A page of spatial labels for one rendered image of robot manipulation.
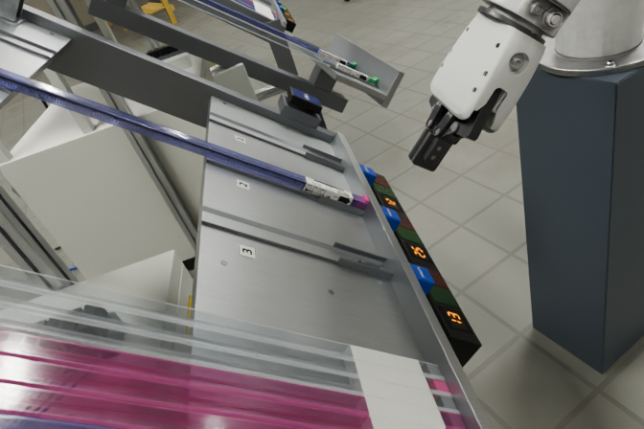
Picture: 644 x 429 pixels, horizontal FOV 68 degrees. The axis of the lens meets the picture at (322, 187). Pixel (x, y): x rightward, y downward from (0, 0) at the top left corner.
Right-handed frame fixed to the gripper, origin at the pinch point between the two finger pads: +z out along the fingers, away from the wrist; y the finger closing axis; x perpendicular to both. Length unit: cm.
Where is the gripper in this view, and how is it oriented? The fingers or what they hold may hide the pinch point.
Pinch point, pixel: (429, 150)
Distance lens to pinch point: 55.7
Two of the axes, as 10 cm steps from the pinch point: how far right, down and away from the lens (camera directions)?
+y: -1.7, -5.1, 8.4
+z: -4.5, 8.0, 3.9
